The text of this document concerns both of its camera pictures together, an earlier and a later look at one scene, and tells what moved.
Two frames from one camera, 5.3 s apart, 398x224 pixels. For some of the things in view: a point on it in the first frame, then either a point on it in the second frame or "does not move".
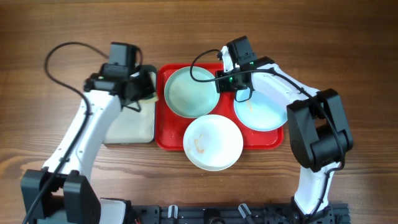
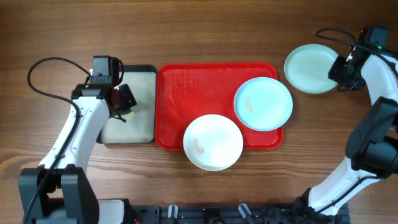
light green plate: [188, 98] to [307, 66]
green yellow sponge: [152, 99] to [127, 114]
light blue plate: [262, 112] does not move
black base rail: [336, 213] does not move
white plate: [213, 142] does not move
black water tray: [136, 124] does not move
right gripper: [221, 86] to [334, 71]
